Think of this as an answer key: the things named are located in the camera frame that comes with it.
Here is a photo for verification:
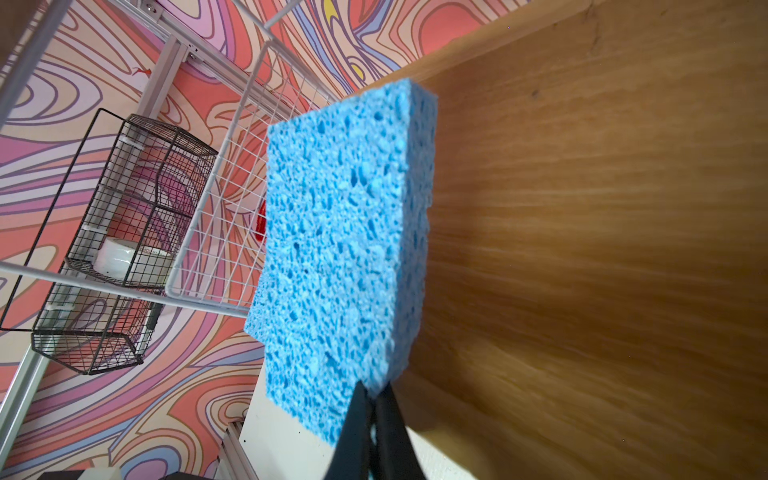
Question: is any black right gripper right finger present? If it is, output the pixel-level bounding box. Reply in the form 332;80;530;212
373;384;426;480

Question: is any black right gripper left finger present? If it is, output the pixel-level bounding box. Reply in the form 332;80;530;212
324;382;373;480

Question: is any blue sponge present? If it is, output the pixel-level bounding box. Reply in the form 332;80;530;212
244;79;438;444

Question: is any red plastic cup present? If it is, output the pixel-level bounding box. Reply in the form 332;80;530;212
252;201;267;243

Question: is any black wire wall basket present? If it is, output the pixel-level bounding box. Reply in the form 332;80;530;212
24;108;217;375

